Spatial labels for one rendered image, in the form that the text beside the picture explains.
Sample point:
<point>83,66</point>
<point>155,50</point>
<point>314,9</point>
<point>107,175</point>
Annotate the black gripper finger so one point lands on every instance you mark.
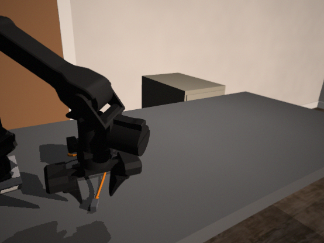
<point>115,181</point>
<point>75,192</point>

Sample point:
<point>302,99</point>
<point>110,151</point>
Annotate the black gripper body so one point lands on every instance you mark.
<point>92,161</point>

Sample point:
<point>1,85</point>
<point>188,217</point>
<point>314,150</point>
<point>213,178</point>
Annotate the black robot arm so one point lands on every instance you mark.
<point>81,89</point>

